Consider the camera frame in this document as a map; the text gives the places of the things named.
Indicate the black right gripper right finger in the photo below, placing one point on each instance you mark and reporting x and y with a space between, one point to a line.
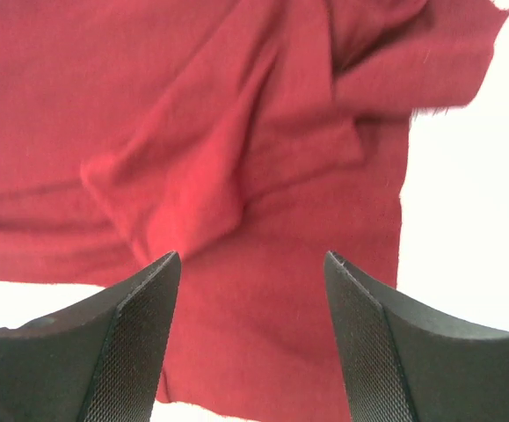
405 361

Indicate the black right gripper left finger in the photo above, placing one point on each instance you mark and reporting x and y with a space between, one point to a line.
99 359

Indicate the dark red t shirt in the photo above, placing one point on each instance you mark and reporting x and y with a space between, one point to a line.
251 137

